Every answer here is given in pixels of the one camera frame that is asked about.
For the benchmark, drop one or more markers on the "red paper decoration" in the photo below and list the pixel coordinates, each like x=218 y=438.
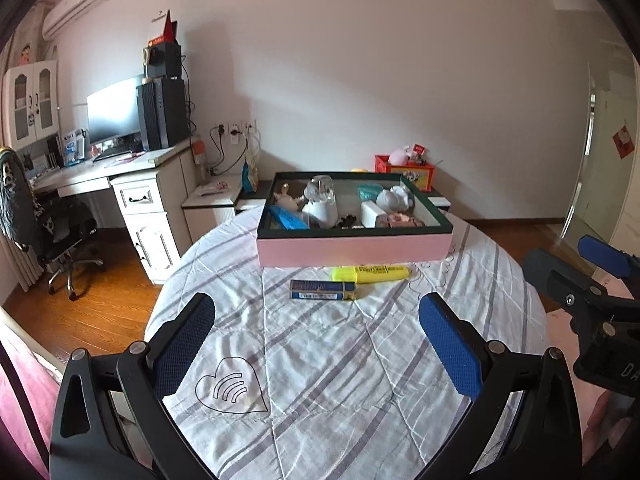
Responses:
x=623 y=142

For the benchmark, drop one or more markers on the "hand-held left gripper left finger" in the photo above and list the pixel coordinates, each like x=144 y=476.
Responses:
x=185 y=345

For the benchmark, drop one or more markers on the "red white small card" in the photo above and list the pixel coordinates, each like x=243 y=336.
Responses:
x=420 y=152

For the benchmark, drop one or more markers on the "pink storage box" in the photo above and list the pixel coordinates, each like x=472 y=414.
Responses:
x=350 y=252

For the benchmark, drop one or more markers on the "blue textured case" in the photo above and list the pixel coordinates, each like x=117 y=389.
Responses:
x=287 y=217

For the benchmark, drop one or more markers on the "black computer tower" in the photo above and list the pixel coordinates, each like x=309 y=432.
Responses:
x=170 y=112

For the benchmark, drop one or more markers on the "white wall socket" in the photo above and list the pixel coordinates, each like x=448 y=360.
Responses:
x=234 y=127
x=218 y=129
x=249 y=124

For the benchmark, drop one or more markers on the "silver astronaut figure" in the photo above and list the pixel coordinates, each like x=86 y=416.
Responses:
x=395 y=199

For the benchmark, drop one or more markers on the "baby doll figure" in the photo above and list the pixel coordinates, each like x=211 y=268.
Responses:
x=290 y=199

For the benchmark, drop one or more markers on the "white glass door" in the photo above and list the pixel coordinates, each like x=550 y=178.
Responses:
x=600 y=160

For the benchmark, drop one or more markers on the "white low cabinet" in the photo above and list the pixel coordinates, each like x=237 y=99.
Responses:
x=200 y=220
x=440 y=202

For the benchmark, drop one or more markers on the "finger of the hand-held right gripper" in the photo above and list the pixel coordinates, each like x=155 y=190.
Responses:
x=560 y=280
x=607 y=256

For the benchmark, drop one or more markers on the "black keyboard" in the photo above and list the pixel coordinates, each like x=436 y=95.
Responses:
x=120 y=145

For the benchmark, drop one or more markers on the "pink plush toy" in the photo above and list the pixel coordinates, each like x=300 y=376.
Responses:
x=400 y=155

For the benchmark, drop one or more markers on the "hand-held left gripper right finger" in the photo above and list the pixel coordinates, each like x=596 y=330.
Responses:
x=450 y=345

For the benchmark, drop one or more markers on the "cartoon wall sticker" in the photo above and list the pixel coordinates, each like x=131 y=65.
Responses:
x=23 y=55

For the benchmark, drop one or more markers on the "white air conditioner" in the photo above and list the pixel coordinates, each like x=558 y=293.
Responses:
x=75 y=5

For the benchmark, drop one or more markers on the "yellow highlighter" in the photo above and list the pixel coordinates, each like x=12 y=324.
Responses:
x=370 y=273

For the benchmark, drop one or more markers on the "blue white box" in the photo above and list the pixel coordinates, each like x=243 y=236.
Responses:
x=72 y=147

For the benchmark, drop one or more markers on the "light pink floral sheet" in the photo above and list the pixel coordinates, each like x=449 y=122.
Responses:
x=562 y=325

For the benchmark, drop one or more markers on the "teal silicone face brush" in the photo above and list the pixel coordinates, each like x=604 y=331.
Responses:
x=370 y=191

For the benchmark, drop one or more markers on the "black office chair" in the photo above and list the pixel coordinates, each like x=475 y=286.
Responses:
x=70 y=265

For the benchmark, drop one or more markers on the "red crate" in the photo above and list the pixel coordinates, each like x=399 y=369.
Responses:
x=387 y=165

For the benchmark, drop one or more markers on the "red white desk calendar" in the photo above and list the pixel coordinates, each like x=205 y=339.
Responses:
x=162 y=27

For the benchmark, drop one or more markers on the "black keys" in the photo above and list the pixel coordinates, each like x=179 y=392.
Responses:
x=348 y=220

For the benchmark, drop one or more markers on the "bottle with orange cap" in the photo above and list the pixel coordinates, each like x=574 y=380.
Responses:
x=200 y=160

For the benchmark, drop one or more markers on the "clear glass perfume bottle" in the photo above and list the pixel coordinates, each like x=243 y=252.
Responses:
x=322 y=187

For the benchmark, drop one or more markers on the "white plastic device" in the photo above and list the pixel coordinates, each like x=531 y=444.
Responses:
x=372 y=213

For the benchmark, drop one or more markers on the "blue snack bag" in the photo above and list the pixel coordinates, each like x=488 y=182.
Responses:
x=248 y=175

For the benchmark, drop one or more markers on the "white desk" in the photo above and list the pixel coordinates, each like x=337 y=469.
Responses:
x=150 y=240

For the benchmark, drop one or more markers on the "pink white toy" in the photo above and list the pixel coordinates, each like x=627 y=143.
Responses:
x=402 y=219

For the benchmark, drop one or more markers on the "computer monitor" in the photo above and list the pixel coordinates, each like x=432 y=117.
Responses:
x=112 y=110

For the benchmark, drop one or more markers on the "striped white quilt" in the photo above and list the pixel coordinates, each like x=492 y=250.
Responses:
x=325 y=385

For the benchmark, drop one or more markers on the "magenta blanket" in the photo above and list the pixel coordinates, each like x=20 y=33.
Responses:
x=25 y=385

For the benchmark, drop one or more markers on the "black printed garment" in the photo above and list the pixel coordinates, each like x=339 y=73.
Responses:
x=15 y=195

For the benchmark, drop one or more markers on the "white glass-door cabinet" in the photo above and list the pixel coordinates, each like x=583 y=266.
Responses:
x=32 y=71

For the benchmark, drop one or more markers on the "black speaker box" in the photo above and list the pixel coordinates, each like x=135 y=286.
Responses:
x=167 y=60

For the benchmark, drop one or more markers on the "white figurine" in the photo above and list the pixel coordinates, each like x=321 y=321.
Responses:
x=320 y=212

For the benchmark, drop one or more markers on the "dark blue small box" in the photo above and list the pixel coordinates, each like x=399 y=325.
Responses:
x=320 y=290

